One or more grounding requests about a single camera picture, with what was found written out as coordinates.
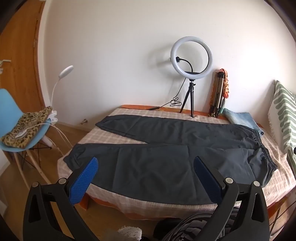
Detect white fuzzy slipper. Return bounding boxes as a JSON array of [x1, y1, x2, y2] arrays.
[[118, 226, 143, 240]]

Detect silver door handle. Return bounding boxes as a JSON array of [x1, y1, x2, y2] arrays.
[[0, 59, 11, 75]]

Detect blue plastic chair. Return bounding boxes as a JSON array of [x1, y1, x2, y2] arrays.
[[0, 88, 62, 184]]

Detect person's zebra patterned clothing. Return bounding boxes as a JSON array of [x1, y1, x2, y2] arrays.
[[159, 206, 240, 241]]

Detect wooden door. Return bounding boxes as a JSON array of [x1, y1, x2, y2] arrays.
[[0, 0, 46, 167]]

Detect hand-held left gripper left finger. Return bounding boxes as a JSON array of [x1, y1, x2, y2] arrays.
[[23, 157, 100, 241]]

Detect dark grey pants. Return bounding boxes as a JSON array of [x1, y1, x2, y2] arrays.
[[63, 114, 278, 206]]

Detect white clip lamp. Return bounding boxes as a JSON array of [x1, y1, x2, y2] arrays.
[[47, 65, 74, 124]]

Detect black ring light cable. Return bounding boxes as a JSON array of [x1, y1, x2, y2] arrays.
[[148, 77, 187, 111]]

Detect light blue folded cloth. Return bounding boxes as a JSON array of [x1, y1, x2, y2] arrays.
[[221, 108, 264, 136]]

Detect folded metal stand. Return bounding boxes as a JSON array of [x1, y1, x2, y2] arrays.
[[209, 70, 228, 118]]

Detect white cables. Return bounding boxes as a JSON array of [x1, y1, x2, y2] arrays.
[[14, 122, 75, 156]]

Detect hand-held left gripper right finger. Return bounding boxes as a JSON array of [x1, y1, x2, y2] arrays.
[[159, 156, 270, 241]]

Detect orange patterned cloth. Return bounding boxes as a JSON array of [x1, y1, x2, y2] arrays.
[[217, 68, 231, 99]]

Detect black mini tripod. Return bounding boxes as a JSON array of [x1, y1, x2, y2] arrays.
[[180, 79, 197, 118]]

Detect white ring light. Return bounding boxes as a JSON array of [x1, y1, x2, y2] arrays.
[[170, 36, 213, 80]]

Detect black gooseneck phone holder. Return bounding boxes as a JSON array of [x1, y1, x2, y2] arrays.
[[175, 56, 202, 75]]

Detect orange bed sheet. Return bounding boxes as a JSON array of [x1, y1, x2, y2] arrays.
[[87, 105, 296, 219]]

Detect leopard print cushion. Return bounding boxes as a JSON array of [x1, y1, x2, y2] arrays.
[[1, 106, 53, 149]]

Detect green white patterned pillow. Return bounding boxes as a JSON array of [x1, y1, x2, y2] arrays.
[[268, 80, 296, 168]]

